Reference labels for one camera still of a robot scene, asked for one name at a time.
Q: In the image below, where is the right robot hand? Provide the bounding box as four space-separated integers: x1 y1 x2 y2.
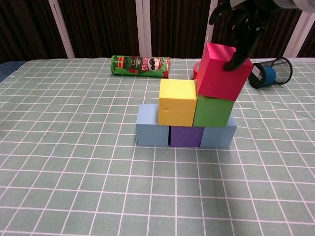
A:
208 0 315 72

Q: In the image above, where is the red cube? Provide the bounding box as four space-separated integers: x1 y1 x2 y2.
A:
196 43 254 101

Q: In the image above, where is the green foam cube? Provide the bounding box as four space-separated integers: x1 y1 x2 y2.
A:
192 94 235 128

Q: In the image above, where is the yellow foam cube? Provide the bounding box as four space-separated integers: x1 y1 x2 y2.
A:
158 78 197 127

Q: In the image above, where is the purple foam cube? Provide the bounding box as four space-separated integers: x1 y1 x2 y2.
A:
169 125 204 148

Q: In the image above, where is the blue roll in holder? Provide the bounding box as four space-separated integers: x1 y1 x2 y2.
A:
264 66 278 86

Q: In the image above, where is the black mesh pen holder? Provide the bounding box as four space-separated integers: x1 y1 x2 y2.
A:
248 57 293 89

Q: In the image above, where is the red tape roll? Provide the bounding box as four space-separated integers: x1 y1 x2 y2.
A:
192 61 201 80

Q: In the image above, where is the green Pringles can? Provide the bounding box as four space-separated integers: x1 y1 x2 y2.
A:
110 55 171 79

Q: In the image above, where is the dark brown curtain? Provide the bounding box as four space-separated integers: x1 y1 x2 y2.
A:
0 0 315 62

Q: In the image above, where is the green checked tablecloth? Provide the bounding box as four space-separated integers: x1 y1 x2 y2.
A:
0 58 315 236

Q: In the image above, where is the white frame post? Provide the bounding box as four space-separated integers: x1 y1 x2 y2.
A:
48 0 75 59
135 0 152 58
283 9 315 58
203 0 219 59

